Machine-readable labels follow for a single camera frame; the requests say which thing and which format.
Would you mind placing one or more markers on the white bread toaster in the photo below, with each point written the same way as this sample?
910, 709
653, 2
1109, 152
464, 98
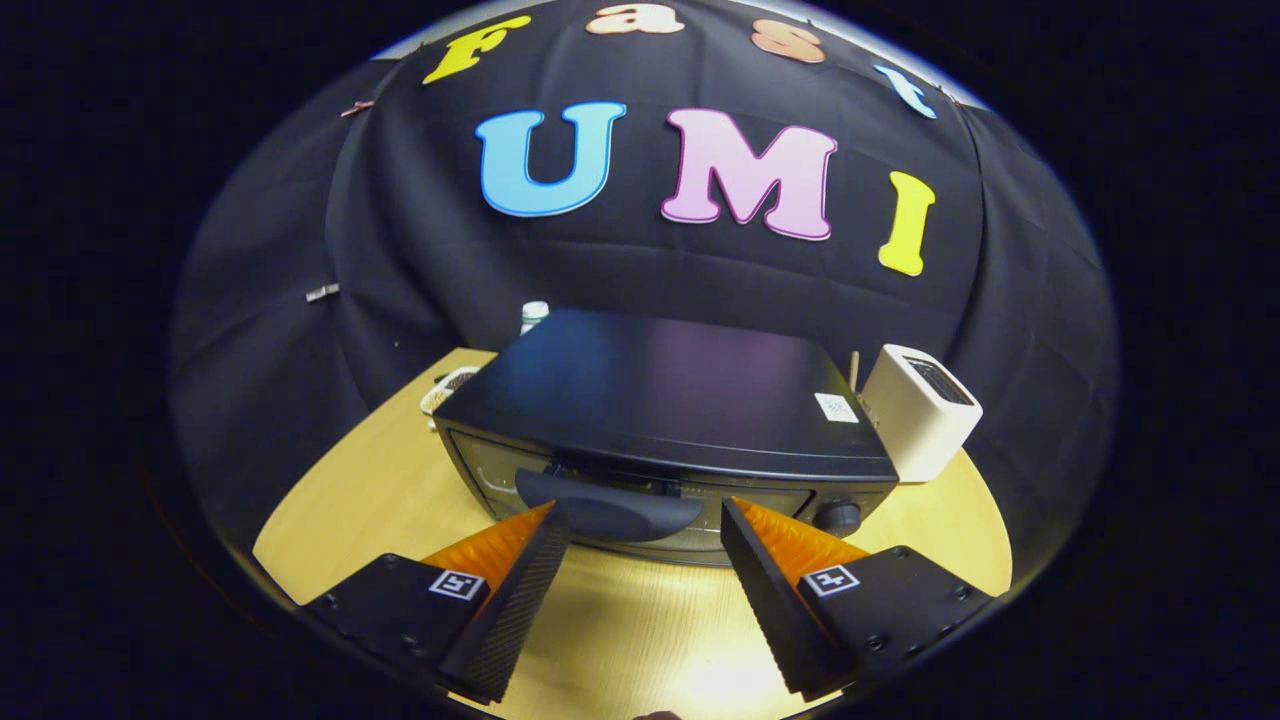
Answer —
915, 430

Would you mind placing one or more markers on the small white-capped bottle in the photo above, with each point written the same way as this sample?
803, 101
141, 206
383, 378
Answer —
534, 315

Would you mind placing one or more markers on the black backdrop cloth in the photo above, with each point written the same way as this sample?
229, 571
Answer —
640, 270

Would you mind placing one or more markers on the small woven basket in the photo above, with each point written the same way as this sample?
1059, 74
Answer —
445, 390

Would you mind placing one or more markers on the silver clip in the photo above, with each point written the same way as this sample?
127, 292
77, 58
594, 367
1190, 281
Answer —
322, 292

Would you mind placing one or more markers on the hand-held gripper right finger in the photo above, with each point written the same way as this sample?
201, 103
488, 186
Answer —
775, 610

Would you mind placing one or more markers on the wooden stick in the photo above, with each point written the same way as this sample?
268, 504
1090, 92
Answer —
854, 372

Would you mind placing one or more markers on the red clip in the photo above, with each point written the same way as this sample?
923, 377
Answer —
357, 108

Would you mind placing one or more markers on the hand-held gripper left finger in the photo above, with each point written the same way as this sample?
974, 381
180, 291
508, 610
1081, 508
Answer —
515, 605

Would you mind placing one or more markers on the black toaster oven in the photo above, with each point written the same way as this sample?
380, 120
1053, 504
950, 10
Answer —
660, 390

